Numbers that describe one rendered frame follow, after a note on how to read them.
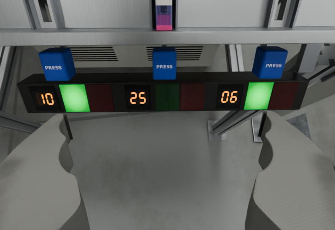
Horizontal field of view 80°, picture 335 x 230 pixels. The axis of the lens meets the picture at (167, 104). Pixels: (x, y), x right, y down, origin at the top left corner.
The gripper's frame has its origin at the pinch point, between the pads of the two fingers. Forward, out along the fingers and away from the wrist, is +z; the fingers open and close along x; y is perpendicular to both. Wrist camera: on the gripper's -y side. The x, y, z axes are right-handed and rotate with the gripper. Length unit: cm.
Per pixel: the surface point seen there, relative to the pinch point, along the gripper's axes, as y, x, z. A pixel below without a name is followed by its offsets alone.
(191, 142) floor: 50, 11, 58
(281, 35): -3.0, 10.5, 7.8
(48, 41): -2.6, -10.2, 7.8
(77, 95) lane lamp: 4.1, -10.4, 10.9
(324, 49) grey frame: 0.6, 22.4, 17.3
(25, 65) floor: 23, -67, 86
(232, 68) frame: 14, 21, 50
